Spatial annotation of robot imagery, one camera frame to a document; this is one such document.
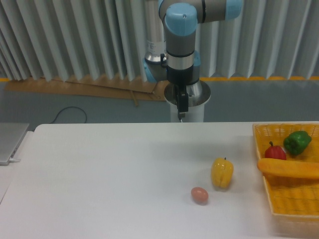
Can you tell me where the white laptop cable plug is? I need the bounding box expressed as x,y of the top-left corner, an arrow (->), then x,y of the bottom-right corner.
9,158 -> 21,163

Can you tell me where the green bell pepper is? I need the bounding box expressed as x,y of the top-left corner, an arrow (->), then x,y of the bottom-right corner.
283,130 -> 312,156

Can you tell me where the brown egg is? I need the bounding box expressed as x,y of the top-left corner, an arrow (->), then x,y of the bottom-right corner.
191,187 -> 209,204

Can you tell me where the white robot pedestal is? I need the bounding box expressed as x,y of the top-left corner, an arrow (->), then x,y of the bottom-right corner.
164,80 -> 211,122

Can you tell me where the red bell pepper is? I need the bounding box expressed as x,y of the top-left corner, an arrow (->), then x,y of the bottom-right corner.
264,141 -> 287,160

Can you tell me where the silver laptop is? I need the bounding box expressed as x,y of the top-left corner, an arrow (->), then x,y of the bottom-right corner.
0,122 -> 29,166

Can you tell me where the yellow bell pepper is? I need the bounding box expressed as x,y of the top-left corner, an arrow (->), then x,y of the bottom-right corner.
211,157 -> 234,189

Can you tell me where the brown cardboard sheet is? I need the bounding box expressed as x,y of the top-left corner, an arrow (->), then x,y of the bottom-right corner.
4,74 -> 168,106

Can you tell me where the yellow woven basket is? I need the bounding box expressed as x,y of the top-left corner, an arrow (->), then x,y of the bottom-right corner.
253,122 -> 319,218

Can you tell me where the white folding partition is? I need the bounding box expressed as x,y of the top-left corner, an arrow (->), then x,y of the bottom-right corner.
0,0 -> 319,81

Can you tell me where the black floor cable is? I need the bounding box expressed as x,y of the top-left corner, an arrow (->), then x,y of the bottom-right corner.
51,106 -> 88,124

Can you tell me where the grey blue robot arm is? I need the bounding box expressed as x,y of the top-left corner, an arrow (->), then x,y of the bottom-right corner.
143,0 -> 242,122

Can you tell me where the long orange bread loaf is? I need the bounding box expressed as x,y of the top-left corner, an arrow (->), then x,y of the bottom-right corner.
257,158 -> 319,179

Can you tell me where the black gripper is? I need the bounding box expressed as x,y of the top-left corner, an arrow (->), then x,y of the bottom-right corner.
167,65 -> 200,117

